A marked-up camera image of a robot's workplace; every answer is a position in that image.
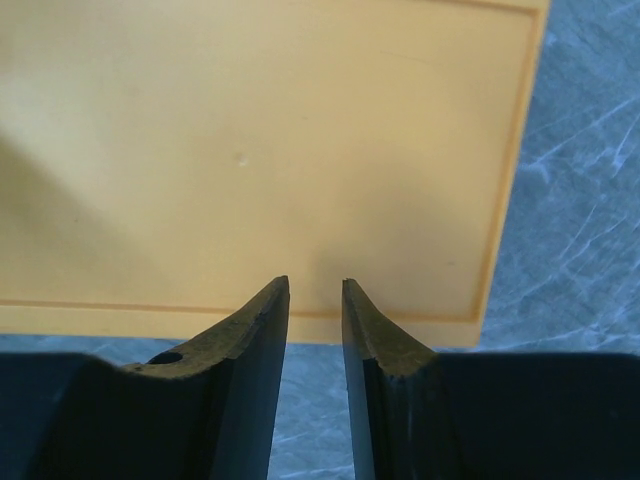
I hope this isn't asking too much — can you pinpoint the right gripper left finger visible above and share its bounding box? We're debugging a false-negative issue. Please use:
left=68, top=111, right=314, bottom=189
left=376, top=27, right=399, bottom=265
left=1, top=276, right=290, bottom=479

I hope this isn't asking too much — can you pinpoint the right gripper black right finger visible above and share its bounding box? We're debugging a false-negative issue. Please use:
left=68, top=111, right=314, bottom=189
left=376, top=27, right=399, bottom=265
left=342, top=279, right=639, bottom=479

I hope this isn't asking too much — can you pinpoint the yellow drawer cabinet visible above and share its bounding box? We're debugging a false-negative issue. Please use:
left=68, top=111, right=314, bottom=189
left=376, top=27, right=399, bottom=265
left=1, top=1, right=550, bottom=347

